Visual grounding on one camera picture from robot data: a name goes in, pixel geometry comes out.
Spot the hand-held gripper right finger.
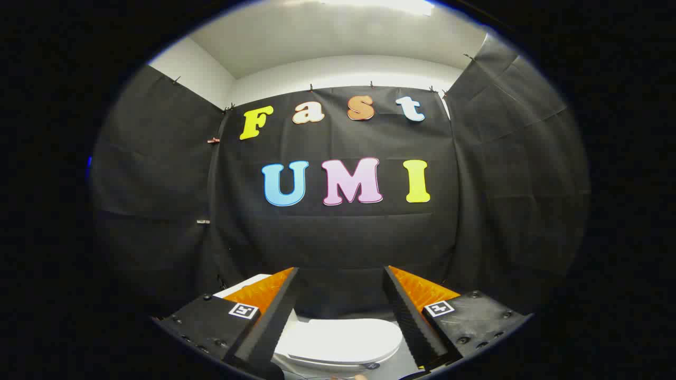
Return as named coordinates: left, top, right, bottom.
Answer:
left=382, top=265, right=534, bottom=373

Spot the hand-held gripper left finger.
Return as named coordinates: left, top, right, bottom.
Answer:
left=158, top=267, right=300, bottom=380

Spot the white toilet lid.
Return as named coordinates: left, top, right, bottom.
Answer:
left=275, top=318, right=403, bottom=366

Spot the white toilet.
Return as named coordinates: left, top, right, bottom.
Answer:
left=214, top=273, right=418, bottom=380

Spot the black backdrop cloth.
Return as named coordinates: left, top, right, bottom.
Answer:
left=90, top=34, right=589, bottom=322

